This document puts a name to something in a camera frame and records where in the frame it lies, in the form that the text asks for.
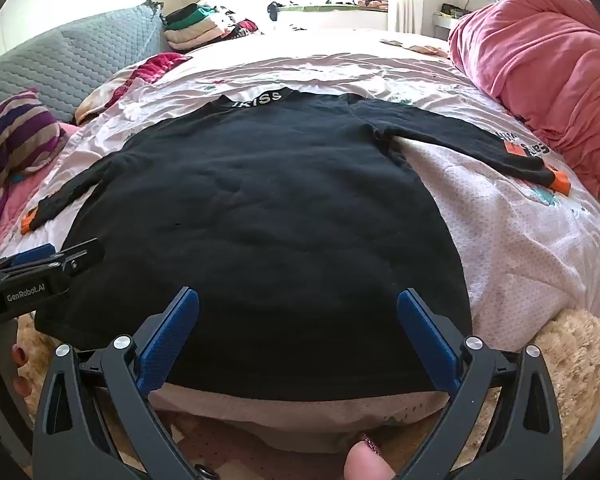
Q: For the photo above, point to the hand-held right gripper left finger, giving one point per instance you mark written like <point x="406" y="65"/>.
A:
<point x="165" y="342"/>

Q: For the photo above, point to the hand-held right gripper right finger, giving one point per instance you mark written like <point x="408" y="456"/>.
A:
<point x="425" y="342"/>

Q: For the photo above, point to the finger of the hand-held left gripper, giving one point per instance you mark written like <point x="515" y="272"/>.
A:
<point x="32" y="253"/>
<point x="82" y="256"/>

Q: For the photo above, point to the black long-sleeve sweater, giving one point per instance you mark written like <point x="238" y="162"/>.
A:
<point x="260" y="220"/>

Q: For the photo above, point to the pile of folded clothes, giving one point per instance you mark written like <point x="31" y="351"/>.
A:
<point x="200" y="25"/>

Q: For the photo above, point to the person's left hand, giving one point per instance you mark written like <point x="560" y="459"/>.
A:
<point x="21" y="386"/>

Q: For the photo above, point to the purple striped pillow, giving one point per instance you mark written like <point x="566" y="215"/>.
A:
<point x="15" y="135"/>

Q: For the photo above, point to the pale pink patterned bed sheet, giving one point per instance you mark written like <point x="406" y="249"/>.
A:
<point x="505" y="240"/>

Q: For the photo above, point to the pink dotted pants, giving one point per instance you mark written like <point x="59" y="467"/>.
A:
<point x="240" y="452"/>

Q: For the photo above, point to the beige plush blanket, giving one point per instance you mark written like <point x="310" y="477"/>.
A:
<point x="575" y="360"/>

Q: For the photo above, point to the grey quilted cover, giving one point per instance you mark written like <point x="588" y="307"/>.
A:
<point x="80" y="60"/>

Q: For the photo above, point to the red floral cloth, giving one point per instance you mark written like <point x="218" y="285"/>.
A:
<point x="155" y="67"/>

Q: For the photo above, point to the pink duvet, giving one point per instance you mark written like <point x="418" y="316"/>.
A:
<point x="545" y="70"/>

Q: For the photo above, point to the white shelf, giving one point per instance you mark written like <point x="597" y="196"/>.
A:
<point x="445" y="22"/>

